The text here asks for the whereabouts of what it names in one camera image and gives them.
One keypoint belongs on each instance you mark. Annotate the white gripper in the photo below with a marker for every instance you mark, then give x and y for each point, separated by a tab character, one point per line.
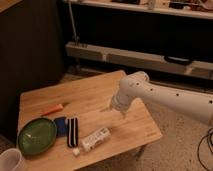
120	101

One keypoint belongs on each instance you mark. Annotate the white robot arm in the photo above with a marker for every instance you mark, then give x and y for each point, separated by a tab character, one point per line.
198	106

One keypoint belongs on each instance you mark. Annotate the wooden table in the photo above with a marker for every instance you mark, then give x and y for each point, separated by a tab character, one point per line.
86	98

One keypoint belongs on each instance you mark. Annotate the blue sponge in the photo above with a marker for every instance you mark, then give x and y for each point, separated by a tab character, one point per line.
61	126

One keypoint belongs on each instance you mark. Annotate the orange carrot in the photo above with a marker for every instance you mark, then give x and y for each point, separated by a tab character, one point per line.
54	109

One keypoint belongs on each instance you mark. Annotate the green bowl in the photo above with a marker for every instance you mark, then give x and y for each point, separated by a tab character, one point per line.
37	136

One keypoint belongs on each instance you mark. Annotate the white cup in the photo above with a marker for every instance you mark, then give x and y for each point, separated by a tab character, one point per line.
12	160

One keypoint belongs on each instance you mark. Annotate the grey metal pole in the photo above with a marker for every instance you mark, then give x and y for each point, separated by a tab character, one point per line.
76	38

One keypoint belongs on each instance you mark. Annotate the white upper shelf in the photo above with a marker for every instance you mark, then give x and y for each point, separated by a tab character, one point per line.
142	8

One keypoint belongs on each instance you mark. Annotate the black handle on rail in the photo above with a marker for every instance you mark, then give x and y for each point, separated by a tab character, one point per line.
179	61

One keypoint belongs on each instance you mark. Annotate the long white bench rail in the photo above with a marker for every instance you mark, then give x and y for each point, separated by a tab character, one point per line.
137	59

